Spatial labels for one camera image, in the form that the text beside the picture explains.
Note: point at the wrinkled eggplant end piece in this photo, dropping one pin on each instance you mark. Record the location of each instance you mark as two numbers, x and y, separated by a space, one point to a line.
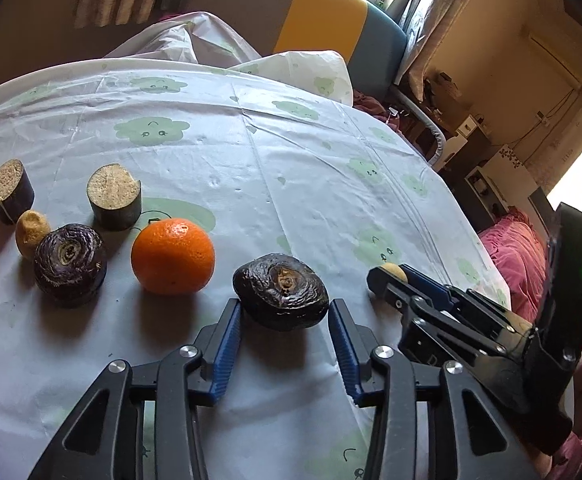
281 292

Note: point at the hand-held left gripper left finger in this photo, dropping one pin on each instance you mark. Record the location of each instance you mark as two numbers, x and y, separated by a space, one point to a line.
227 345

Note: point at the dark red cloth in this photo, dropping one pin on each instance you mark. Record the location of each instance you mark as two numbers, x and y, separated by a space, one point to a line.
371 107

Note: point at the ringed eggplant end piece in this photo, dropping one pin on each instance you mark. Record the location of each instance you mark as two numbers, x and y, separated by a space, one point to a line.
70 265

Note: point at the grey bed rail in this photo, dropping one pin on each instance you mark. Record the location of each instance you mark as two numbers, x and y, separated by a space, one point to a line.
421 120

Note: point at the pink blanket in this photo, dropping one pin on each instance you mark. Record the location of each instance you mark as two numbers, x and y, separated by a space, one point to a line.
513 260

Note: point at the white flower-print cabinet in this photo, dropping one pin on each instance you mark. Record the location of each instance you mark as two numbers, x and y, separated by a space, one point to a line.
508 172

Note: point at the white green-print tablecloth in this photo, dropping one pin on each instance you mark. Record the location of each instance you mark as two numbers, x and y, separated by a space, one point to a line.
281 160

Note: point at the grey yellow blue bench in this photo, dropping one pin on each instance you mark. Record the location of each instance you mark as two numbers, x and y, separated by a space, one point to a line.
321 15

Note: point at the cut eggplant cylinder piece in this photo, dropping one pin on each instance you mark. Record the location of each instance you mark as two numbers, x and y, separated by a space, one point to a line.
10 191
115 197

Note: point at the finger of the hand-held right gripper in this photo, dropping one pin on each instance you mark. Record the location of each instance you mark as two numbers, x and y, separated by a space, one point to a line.
388 290
428 282

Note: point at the large orange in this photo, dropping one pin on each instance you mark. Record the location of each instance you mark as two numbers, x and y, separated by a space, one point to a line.
173 256

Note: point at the white sheer curtain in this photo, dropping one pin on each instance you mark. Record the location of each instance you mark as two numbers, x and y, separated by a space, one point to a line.
433 15

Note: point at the small yellow potato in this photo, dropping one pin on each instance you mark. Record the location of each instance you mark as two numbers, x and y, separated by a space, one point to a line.
397 271
32 232

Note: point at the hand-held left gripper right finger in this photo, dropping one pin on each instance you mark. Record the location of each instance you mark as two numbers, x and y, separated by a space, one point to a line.
345 347

